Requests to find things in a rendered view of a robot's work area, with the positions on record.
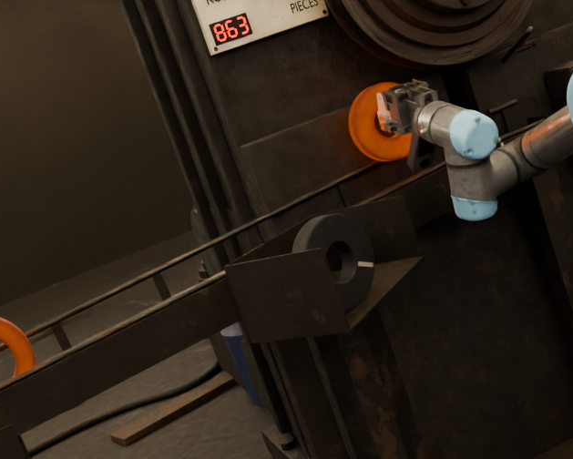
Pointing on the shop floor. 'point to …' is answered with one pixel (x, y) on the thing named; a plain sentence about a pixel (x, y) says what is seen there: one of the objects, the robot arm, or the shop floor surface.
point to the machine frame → (464, 87)
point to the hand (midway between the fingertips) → (384, 112)
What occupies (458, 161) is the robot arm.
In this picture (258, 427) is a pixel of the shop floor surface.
